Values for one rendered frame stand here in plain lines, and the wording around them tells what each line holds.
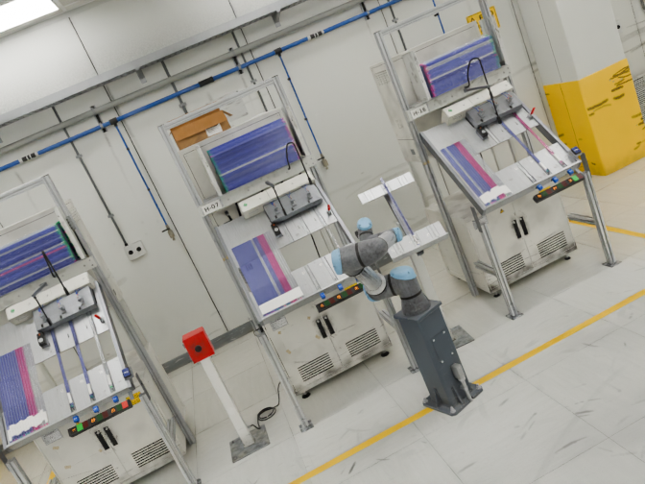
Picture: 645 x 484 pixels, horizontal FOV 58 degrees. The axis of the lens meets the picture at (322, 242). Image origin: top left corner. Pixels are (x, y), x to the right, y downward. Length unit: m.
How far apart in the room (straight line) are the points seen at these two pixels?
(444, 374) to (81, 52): 3.67
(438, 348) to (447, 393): 0.25
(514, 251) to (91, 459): 2.94
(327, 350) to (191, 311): 1.85
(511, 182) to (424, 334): 1.20
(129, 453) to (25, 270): 1.24
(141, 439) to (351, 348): 1.39
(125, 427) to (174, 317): 1.68
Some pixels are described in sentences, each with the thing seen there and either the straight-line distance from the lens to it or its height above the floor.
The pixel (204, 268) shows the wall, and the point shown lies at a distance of 5.15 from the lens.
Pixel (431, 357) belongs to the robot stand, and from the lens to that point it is 3.01.
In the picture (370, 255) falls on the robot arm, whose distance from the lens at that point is 2.53.
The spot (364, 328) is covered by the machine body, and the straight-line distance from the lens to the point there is 3.74.
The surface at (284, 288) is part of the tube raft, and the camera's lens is 3.30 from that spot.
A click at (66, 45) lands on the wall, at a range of 5.15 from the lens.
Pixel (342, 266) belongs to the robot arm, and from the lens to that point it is 2.56.
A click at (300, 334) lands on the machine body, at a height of 0.42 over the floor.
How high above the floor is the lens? 1.77
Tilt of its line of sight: 14 degrees down
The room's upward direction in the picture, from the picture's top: 24 degrees counter-clockwise
